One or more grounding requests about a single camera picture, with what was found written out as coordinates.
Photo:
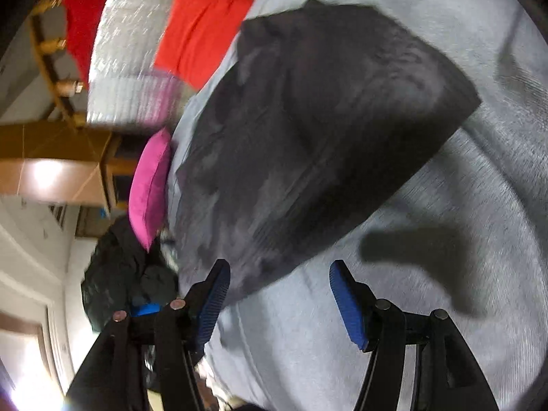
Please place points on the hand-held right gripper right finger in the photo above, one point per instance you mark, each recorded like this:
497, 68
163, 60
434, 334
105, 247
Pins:
349, 308

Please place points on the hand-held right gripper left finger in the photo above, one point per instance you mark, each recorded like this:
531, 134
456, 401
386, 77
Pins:
212, 304

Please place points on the dark navy quilted jacket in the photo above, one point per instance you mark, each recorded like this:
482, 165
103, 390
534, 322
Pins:
321, 137

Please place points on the grey blanket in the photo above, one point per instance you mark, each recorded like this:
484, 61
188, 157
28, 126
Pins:
299, 351

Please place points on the blue jacket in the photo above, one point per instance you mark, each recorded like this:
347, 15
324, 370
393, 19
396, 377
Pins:
145, 309

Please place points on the black puffer jacket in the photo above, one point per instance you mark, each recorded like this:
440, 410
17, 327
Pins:
111, 274

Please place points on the pink pillow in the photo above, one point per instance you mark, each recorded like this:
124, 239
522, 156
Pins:
150, 188

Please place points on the silver foil insulation panel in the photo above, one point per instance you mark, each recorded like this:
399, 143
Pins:
124, 51

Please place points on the orange-red pillow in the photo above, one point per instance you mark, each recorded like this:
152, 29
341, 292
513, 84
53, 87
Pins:
197, 34

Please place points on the red blanket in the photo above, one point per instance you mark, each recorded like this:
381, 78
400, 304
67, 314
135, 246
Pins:
81, 17

